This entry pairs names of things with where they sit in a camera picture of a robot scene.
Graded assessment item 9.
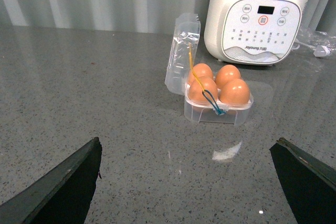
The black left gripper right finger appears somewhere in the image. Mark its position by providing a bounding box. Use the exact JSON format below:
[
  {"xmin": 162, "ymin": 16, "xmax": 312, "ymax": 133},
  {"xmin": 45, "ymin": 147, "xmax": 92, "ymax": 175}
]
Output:
[{"xmin": 270, "ymin": 137, "xmax": 335, "ymax": 223}]

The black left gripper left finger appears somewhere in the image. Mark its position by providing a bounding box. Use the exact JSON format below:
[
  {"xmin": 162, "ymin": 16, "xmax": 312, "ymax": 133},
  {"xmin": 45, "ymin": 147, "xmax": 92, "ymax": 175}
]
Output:
[{"xmin": 1, "ymin": 137, "xmax": 102, "ymax": 223}]

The brown egg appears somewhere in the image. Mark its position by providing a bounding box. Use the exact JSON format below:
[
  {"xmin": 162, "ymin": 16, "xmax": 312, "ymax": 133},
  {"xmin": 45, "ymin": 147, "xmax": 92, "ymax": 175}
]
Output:
[
  {"xmin": 219, "ymin": 79, "xmax": 250, "ymax": 104},
  {"xmin": 187, "ymin": 63, "xmax": 213, "ymax": 85},
  {"xmin": 187, "ymin": 76, "xmax": 218, "ymax": 104},
  {"xmin": 215, "ymin": 65, "xmax": 241, "ymax": 88}
]

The clear plastic egg box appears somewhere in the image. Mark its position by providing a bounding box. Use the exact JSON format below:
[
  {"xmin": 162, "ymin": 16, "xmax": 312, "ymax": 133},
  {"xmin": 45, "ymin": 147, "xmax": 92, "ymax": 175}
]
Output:
[{"xmin": 165, "ymin": 13, "xmax": 254, "ymax": 126}]

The clear plastic bag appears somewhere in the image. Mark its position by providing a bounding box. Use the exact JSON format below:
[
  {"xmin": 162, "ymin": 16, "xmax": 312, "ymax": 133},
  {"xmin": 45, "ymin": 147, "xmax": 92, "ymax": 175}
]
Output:
[{"xmin": 291, "ymin": 25, "xmax": 335, "ymax": 58}]

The white Joyoung cooking appliance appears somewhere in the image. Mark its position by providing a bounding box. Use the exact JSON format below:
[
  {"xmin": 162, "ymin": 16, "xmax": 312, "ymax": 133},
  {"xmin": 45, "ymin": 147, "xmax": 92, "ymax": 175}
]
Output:
[{"xmin": 204, "ymin": 0, "xmax": 308, "ymax": 66}]

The white power cable with plug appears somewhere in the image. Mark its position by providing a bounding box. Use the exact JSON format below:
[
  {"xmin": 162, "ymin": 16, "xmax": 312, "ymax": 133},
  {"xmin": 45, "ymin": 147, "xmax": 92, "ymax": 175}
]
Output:
[{"xmin": 295, "ymin": 39, "xmax": 332, "ymax": 58}]

